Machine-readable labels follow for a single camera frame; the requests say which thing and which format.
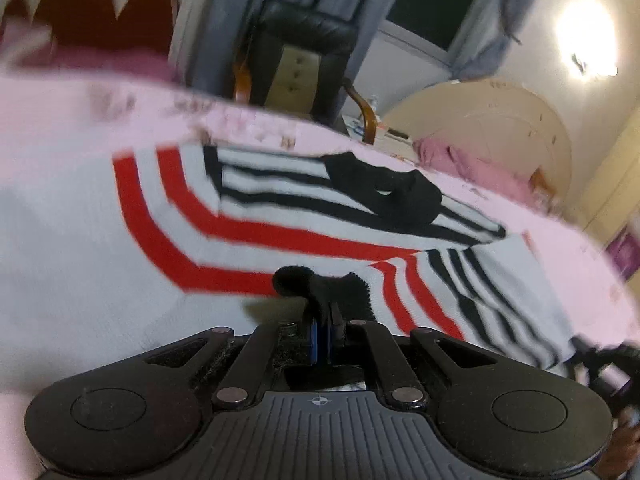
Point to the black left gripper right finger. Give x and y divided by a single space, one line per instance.
436 407

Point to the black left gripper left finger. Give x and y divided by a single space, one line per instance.
137 415

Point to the red black white striped sweater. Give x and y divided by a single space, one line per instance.
121 255

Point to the pink floral bedspread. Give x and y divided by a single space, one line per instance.
51 122

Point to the cream wardrobe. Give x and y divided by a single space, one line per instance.
611 198

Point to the cream arched headboard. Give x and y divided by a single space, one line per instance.
494 120

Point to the pink pillow at cream headboard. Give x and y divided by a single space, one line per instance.
439 156

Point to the white bedside table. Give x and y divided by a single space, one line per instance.
384 141

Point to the blue-grey tied right curtain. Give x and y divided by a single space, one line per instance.
495 27

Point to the black leather office chair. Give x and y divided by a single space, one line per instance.
294 61

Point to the red scalloped white headboard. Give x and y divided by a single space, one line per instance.
165 27

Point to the purple wall poster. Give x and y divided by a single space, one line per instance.
624 252

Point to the lit wall lamp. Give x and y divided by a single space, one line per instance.
586 36

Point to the dark window with white frame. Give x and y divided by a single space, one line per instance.
436 28

